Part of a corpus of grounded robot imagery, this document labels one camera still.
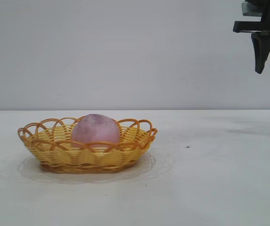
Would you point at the yellow woven wicker basket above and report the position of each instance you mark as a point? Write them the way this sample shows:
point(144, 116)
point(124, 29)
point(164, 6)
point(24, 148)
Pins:
point(78, 158)

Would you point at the pink peach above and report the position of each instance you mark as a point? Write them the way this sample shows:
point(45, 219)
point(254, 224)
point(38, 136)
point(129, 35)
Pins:
point(95, 130)

